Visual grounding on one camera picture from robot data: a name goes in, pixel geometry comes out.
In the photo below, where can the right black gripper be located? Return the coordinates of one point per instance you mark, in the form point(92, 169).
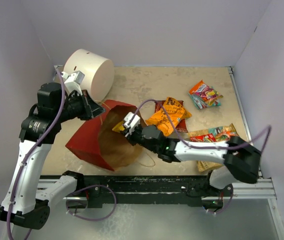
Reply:
point(129, 136)

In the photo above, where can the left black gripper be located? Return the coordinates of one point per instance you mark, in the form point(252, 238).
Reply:
point(91, 108)

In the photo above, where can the small yellow packet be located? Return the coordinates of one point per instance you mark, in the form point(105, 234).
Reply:
point(119, 127)

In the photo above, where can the orange yellow snack bag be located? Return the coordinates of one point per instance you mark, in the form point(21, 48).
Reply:
point(170, 114)

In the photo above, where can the red paper bag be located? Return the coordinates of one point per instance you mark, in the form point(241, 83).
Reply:
point(96, 143)

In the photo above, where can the red Doritos bag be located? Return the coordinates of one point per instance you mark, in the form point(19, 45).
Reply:
point(181, 127)

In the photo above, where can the gold chips bag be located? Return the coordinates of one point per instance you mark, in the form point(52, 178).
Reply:
point(204, 166)

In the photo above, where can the red snack packet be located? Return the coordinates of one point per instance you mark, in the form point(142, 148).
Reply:
point(205, 138)

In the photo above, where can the teal candy packet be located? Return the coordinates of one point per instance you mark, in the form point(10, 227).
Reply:
point(200, 104)

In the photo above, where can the orange Fox's candy bag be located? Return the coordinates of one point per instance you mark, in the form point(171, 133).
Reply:
point(199, 89)

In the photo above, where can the colourful candy packet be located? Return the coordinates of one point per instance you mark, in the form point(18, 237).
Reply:
point(211, 96)

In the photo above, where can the orange small snack packet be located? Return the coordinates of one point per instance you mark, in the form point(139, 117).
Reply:
point(227, 132)

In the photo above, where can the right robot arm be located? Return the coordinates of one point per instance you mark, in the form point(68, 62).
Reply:
point(240, 161)

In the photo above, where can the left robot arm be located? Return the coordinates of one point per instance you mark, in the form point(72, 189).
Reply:
point(23, 205)

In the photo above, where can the white cylinder container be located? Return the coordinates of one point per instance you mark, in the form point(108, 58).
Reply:
point(99, 72)

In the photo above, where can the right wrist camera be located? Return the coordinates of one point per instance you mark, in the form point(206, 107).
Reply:
point(131, 121)

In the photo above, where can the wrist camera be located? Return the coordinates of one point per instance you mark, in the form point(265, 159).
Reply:
point(131, 121)
point(73, 81)

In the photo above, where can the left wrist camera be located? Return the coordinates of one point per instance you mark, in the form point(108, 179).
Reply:
point(73, 81)

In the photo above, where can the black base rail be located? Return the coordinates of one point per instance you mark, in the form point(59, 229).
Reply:
point(188, 190)

